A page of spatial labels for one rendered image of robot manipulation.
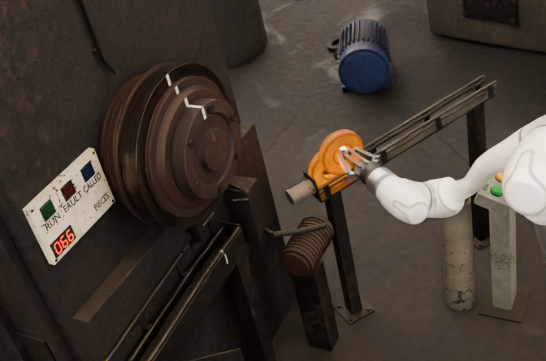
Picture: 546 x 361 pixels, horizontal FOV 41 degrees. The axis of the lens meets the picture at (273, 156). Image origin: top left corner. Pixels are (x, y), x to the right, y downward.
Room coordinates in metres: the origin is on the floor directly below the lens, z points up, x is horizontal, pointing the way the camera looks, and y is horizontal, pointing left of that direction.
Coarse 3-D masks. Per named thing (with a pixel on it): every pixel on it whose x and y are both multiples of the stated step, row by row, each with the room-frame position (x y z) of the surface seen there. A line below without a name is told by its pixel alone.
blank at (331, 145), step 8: (328, 136) 1.98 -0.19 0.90; (336, 136) 1.96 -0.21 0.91; (344, 136) 1.96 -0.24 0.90; (352, 136) 1.97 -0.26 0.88; (328, 144) 1.95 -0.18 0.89; (336, 144) 1.95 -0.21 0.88; (344, 144) 1.96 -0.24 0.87; (352, 144) 1.97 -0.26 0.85; (360, 144) 1.98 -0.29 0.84; (320, 152) 1.96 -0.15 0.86; (328, 152) 1.94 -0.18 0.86; (320, 160) 1.95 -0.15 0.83; (328, 160) 1.94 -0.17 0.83; (336, 160) 1.97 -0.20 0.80; (328, 168) 1.94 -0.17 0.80; (336, 168) 1.95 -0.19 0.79
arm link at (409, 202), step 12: (384, 180) 1.72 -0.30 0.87; (396, 180) 1.69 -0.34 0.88; (408, 180) 1.70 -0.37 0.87; (384, 192) 1.68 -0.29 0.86; (396, 192) 1.65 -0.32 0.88; (408, 192) 1.64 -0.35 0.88; (420, 192) 1.64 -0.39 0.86; (384, 204) 1.66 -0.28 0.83; (396, 204) 1.62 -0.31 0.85; (408, 204) 1.60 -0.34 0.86; (420, 204) 1.60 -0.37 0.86; (396, 216) 1.62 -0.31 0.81; (408, 216) 1.59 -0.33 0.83; (420, 216) 1.59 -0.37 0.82
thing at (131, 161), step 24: (168, 72) 1.78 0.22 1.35; (192, 72) 1.85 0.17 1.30; (144, 96) 1.72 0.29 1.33; (144, 120) 1.65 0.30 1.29; (120, 144) 1.65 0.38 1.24; (144, 144) 1.63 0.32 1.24; (120, 168) 1.63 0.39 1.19; (144, 168) 1.61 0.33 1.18; (144, 192) 1.58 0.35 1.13; (144, 216) 1.64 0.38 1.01; (168, 216) 1.63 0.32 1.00; (192, 216) 1.70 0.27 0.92
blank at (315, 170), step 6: (336, 156) 2.07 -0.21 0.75; (312, 162) 2.06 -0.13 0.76; (318, 162) 2.05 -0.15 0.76; (312, 168) 2.05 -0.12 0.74; (318, 168) 2.05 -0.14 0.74; (312, 174) 2.04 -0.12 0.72; (318, 174) 2.05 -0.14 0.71; (330, 174) 2.09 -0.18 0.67; (318, 180) 2.05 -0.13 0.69; (324, 180) 2.05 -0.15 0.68; (336, 180) 2.07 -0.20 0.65; (318, 186) 2.04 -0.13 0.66; (336, 186) 2.07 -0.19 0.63
